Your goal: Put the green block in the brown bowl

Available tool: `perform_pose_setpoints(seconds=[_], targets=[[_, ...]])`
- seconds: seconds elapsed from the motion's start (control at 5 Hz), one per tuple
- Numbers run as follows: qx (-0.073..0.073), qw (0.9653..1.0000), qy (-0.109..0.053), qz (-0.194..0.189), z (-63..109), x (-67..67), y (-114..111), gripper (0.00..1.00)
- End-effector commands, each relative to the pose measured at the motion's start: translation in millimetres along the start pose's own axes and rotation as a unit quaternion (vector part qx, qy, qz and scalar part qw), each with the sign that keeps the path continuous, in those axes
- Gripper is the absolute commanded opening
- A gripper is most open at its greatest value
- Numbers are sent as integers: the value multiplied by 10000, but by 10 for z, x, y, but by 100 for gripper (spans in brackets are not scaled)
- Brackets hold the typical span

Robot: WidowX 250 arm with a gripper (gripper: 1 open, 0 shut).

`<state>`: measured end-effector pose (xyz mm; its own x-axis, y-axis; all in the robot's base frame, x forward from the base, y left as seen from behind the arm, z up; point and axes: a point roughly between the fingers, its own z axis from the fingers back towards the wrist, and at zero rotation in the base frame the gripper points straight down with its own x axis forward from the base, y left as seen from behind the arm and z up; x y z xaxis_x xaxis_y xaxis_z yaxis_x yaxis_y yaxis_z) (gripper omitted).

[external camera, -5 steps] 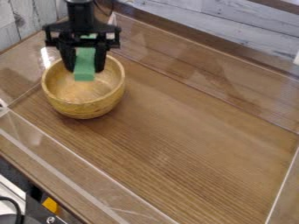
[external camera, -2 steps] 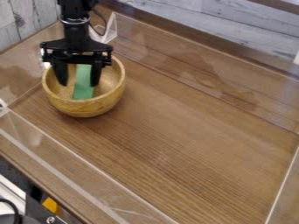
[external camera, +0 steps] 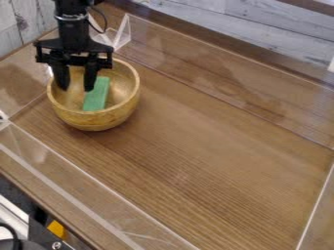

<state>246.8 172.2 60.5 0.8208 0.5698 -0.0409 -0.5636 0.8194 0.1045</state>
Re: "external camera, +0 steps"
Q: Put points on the clear acrylic tray wall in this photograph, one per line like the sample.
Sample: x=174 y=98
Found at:
x=109 y=219

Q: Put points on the green rectangular block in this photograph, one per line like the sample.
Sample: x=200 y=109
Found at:
x=95 y=98

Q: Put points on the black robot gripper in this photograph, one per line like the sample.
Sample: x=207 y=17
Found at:
x=73 y=48

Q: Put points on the light wooden bowl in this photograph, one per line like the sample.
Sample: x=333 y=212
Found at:
x=104 y=107

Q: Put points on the yellow and black device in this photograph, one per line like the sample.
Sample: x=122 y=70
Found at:
x=53 y=237

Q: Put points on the clear acrylic corner bracket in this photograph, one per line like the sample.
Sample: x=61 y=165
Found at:
x=115 y=37

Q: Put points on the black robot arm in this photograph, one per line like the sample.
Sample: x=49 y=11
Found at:
x=73 y=7

